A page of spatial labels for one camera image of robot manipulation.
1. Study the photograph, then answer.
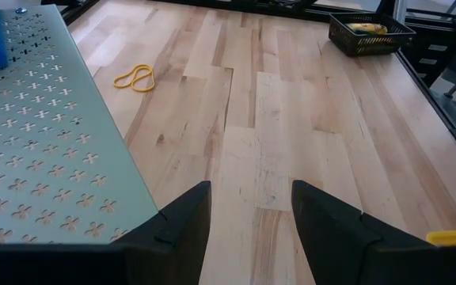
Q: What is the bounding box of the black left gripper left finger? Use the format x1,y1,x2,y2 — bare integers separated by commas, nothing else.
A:
112,180,212,285

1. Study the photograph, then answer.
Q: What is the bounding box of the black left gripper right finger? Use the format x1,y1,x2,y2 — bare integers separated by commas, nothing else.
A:
291,180,427,285

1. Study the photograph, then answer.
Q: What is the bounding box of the black plastic basket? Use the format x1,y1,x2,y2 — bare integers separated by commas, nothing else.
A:
328,11,417,57

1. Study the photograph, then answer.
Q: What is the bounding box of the yellow plastic basket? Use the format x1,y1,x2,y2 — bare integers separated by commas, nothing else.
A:
425,228,456,247

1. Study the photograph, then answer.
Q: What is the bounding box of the yellow rubber band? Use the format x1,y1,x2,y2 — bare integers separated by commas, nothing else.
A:
112,63,156,93

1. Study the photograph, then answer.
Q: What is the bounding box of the green perforated metal shelf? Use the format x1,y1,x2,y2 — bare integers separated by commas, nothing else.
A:
0,3,160,245

